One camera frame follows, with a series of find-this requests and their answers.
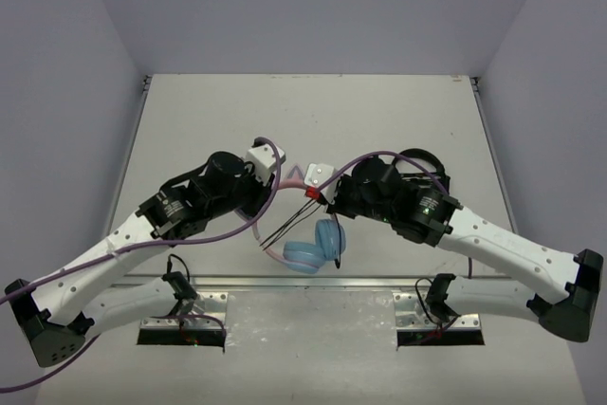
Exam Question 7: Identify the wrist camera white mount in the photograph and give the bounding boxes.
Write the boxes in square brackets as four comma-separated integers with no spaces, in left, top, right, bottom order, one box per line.
[303,163,339,207]
[244,138,286,186]

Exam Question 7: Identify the thin black audio cable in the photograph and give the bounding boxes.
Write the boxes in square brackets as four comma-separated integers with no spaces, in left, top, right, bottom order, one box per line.
[259,198,343,268]

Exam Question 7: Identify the base black wire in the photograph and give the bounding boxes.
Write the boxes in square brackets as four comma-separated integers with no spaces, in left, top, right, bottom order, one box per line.
[414,276,445,325]
[163,254,198,297]

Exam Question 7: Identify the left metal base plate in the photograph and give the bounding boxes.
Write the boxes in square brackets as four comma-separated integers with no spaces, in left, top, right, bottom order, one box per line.
[139,290,230,331]

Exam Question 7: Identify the purple cable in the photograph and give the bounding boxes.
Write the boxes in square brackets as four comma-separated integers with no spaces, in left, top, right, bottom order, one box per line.
[312,152,473,281]
[0,138,284,392]

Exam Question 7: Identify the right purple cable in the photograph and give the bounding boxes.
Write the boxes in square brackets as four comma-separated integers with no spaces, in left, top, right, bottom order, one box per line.
[312,152,473,281]

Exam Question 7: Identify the left base black wire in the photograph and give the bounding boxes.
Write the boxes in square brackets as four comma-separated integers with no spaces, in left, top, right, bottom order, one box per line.
[163,254,198,297]

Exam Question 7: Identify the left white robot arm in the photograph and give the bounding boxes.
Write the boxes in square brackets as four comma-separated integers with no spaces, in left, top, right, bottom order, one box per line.
[5,144,285,368]

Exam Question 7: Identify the black headphones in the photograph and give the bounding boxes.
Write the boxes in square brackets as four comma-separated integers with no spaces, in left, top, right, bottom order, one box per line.
[400,148,451,193]

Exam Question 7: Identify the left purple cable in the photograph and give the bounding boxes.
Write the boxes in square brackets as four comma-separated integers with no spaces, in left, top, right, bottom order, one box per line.
[0,138,284,392]

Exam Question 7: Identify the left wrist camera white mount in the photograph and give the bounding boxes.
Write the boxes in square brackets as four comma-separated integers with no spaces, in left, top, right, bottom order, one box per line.
[244,138,286,186]

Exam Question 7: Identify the metal base plate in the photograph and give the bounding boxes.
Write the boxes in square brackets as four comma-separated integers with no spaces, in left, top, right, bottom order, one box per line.
[139,290,230,331]
[393,288,482,332]

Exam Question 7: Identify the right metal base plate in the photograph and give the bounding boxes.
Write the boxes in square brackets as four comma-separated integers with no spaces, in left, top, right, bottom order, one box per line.
[393,288,482,332]

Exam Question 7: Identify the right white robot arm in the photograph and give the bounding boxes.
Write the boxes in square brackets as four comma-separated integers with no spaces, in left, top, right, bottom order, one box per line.
[314,153,603,342]

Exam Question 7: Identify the right base black wire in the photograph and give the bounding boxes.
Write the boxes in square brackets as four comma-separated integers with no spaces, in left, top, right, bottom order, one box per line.
[414,276,445,325]

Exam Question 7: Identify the pink blue cat-ear headphones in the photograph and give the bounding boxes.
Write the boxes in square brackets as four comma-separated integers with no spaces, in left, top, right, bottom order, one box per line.
[251,164,346,274]

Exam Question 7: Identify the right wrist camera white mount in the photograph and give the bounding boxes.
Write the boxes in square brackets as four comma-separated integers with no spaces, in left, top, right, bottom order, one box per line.
[303,163,339,207]

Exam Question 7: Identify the aluminium table rail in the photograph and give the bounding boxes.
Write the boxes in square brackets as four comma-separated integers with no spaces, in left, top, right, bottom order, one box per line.
[113,273,518,290]

